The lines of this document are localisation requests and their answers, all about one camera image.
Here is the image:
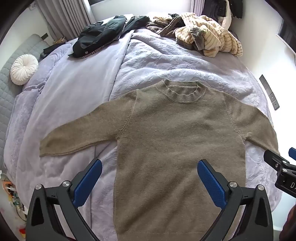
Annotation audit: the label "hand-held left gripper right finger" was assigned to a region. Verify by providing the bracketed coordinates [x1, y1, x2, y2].
[197, 159, 274, 241]

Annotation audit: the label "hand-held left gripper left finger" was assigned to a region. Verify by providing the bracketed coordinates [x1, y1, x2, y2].
[25, 158, 103, 241]

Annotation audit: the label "olive brown knit sweater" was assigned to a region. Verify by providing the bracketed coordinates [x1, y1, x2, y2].
[39, 79, 280, 241]

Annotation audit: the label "person's right forearm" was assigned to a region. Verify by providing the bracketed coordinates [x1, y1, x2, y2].
[279, 204, 296, 241]

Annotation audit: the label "cream striped clothes pile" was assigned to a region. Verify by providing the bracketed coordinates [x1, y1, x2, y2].
[146, 13, 243, 58]

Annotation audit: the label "dark hanging clothes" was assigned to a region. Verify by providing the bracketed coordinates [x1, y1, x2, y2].
[202, 0, 244, 24]

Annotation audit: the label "grey metal strip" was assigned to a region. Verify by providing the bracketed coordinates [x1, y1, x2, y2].
[259, 75, 280, 110]

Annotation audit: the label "colourful floor clutter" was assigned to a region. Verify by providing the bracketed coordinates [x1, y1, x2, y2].
[0, 170, 28, 239]

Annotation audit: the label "pale lavender fleece blanket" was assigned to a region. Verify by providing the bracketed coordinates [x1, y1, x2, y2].
[6, 35, 133, 193]

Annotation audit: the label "grey quilted headboard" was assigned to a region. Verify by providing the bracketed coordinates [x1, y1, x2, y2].
[0, 34, 47, 168]

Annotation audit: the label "round white pleated cushion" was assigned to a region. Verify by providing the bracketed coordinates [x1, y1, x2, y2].
[10, 54, 39, 85]

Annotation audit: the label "lavender embossed quilt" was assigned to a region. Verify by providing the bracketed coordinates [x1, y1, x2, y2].
[15, 29, 284, 241]

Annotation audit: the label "black jacket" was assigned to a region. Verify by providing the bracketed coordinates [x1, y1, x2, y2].
[40, 15, 152, 59]

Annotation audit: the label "grey curtain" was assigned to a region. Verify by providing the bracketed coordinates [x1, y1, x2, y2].
[36, 0, 96, 42]

